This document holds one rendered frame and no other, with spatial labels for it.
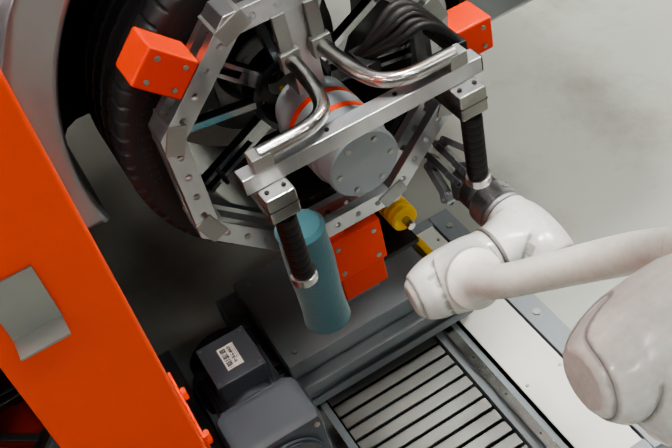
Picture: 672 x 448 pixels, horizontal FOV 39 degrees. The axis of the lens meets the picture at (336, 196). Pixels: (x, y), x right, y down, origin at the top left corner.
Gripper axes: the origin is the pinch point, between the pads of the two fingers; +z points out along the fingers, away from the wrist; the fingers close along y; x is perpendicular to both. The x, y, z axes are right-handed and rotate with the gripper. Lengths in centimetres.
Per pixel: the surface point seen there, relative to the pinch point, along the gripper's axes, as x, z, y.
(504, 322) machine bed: -45, -9, -34
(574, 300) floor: -65, -9, -25
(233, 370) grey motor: 23, -9, -52
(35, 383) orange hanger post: 82, -42, -28
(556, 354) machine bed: -48, -23, -31
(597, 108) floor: -101, 42, 11
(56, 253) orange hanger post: 87, -42, -10
